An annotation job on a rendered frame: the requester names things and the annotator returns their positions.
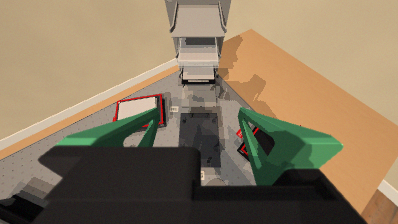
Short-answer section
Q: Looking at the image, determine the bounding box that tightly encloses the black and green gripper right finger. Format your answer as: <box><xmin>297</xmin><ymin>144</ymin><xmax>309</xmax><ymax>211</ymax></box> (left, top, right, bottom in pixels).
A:
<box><xmin>238</xmin><ymin>107</ymin><xmax>344</xmax><ymax>186</ymax></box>

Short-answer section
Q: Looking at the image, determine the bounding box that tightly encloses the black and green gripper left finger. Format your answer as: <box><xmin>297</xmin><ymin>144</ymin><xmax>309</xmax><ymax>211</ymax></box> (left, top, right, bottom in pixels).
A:
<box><xmin>55</xmin><ymin>107</ymin><xmax>160</xmax><ymax>147</ymax></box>

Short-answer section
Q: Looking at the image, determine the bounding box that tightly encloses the grey slotted rack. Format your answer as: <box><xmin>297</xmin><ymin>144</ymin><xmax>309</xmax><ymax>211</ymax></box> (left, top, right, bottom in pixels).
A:
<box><xmin>165</xmin><ymin>0</ymin><xmax>231</xmax><ymax>107</ymax></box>

